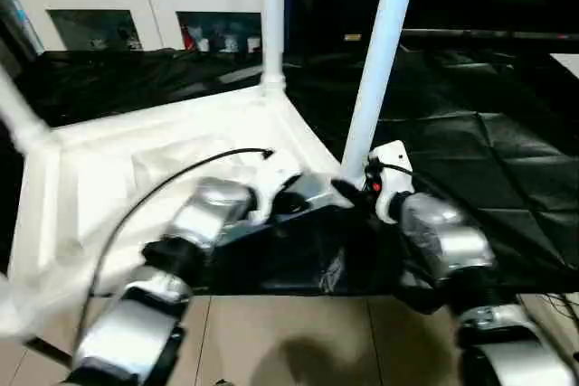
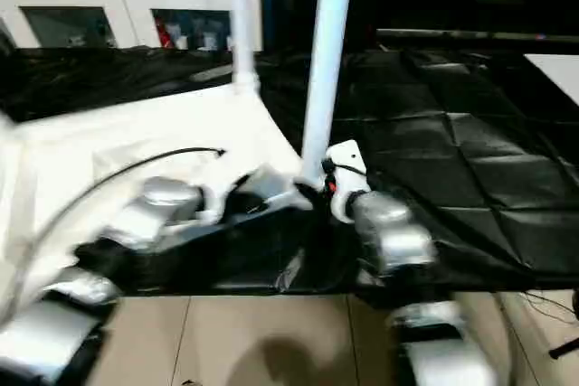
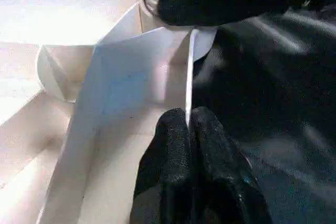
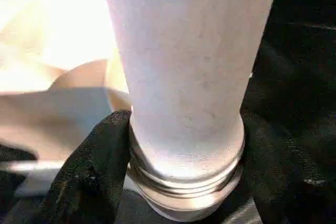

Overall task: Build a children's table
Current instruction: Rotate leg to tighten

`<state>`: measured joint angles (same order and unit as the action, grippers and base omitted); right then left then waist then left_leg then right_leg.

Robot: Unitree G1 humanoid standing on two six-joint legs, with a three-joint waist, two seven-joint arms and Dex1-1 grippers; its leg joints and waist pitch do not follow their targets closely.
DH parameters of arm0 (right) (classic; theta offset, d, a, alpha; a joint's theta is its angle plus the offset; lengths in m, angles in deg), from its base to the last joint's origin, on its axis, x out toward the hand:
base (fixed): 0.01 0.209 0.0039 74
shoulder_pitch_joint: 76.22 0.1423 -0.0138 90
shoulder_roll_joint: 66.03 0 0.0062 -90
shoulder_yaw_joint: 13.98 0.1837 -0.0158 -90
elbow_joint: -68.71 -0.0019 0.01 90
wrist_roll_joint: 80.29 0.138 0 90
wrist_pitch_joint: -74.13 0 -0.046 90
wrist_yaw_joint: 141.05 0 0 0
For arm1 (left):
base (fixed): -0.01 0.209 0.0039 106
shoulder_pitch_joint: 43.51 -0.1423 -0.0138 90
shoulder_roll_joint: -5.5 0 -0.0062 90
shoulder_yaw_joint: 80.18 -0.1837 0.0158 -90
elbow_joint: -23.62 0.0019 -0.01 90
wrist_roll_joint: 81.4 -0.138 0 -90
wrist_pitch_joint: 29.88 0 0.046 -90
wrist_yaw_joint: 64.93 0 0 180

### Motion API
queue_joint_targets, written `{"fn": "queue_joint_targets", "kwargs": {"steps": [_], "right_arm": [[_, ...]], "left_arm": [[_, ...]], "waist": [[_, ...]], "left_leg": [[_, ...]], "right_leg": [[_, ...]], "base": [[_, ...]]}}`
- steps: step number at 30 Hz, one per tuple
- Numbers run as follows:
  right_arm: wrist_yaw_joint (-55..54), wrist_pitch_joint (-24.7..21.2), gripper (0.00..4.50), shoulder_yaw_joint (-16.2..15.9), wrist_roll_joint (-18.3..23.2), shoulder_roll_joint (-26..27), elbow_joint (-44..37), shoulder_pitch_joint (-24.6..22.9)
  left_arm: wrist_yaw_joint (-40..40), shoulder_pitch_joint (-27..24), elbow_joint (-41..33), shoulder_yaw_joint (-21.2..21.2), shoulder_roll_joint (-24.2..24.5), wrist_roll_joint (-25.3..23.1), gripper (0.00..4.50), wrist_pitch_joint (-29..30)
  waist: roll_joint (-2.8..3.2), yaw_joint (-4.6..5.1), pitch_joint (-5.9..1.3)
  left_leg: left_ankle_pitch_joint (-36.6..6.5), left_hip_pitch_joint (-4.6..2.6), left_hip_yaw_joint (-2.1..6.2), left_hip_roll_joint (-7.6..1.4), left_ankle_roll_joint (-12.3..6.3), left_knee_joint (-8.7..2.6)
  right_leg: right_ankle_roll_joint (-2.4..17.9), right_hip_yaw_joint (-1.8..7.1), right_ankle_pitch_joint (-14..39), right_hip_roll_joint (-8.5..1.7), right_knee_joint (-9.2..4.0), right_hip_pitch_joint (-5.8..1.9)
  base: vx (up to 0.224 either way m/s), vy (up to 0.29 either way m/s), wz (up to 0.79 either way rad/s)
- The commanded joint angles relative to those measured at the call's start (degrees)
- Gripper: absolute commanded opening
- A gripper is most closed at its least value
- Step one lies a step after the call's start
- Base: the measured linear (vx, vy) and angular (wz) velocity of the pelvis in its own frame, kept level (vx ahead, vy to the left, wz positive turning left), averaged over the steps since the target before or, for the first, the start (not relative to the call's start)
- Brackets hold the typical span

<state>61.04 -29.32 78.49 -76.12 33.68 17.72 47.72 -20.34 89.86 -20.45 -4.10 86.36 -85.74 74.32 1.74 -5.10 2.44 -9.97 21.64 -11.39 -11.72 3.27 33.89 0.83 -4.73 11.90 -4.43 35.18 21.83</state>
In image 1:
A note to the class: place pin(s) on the white sheet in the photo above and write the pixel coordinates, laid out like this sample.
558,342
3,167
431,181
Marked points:
565,63

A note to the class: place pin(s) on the light blue box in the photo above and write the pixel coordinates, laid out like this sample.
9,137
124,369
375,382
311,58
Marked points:
18,11

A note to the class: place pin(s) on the white plastic table top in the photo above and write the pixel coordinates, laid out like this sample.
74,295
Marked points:
135,142

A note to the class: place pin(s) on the black mat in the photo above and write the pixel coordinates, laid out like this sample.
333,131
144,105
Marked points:
452,155

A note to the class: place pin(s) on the brown round object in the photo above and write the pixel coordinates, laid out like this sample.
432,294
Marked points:
221,382

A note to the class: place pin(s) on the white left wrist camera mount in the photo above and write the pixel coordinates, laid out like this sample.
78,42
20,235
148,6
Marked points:
273,182

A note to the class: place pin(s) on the small tan block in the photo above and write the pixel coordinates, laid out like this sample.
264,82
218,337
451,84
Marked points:
353,36

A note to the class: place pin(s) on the white plastic table leg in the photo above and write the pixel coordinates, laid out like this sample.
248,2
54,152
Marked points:
375,65
11,304
20,110
272,20

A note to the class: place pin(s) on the dark metal stand leg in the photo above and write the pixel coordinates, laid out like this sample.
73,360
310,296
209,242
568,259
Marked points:
50,352

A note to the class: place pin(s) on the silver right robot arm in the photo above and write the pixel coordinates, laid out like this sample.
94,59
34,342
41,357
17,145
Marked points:
443,232

